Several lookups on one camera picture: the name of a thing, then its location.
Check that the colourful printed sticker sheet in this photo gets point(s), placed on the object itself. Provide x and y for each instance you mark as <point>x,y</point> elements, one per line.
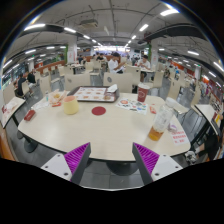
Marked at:
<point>131,106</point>

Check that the small red box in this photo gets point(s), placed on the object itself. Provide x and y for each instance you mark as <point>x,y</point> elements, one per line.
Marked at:
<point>29,115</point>

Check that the white napkin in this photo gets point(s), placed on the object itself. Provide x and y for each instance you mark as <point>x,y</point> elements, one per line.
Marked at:
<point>112,88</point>

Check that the red paper cup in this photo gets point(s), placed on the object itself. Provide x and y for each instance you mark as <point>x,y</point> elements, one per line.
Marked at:
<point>143,93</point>

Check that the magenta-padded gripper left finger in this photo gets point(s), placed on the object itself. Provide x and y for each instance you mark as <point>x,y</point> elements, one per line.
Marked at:
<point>76,160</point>

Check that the clear plastic packet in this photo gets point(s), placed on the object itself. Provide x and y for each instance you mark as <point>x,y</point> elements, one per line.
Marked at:
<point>172,127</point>

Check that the flat red packet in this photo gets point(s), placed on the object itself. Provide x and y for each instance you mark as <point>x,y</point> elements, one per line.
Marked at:
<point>56,104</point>

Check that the dark food tray with placemat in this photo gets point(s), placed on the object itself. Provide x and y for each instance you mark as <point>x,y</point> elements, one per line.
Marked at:
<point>90,94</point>

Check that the white table sign red print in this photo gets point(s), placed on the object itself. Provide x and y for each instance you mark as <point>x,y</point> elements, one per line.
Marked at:
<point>179,137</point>

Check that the small clear bottle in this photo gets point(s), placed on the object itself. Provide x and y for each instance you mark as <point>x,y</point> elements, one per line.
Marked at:
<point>47,96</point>

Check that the small red sauce packet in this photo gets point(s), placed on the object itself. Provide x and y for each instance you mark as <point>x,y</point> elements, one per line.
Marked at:
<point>153,109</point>

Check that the ceiling air conditioner unit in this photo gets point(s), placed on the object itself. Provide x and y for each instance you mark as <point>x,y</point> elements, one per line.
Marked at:
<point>89,23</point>

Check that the flat round red coaster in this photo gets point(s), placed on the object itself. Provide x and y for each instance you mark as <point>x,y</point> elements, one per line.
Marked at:
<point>98,110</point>

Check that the pale yellow mug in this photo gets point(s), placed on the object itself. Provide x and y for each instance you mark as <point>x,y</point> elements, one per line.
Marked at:
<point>70,106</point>

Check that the beige chairs group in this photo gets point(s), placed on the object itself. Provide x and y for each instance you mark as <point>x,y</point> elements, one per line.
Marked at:
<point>77,81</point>

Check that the clear bottle with white cap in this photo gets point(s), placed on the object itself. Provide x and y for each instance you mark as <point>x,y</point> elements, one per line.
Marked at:
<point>162,120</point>

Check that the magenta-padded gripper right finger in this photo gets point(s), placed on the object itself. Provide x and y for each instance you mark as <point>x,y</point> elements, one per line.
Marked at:
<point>148,160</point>

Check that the neighbouring beige table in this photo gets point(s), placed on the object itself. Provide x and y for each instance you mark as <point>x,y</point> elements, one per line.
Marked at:
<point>206,111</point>

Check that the ceiling strip lights group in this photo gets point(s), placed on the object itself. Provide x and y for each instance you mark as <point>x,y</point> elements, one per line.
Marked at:
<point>169,12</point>

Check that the crumpled food wrapper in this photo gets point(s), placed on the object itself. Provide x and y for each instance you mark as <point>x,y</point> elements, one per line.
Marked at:
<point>57,96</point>

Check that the white paper sheet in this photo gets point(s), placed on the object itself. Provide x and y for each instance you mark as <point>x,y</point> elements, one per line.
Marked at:
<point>41,105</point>

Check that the neighbouring table with tray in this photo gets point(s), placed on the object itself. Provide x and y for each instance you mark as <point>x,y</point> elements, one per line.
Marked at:
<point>10,110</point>

